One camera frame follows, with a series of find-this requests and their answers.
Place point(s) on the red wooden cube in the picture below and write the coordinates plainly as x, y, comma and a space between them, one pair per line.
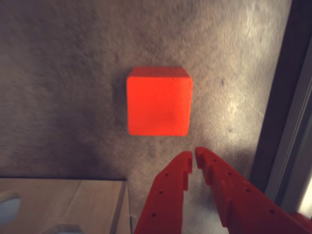
158, 107

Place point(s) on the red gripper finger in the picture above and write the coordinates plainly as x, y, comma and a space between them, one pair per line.
165, 200
243, 204

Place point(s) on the wooden shape sorter box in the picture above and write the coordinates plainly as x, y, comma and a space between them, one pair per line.
61, 204

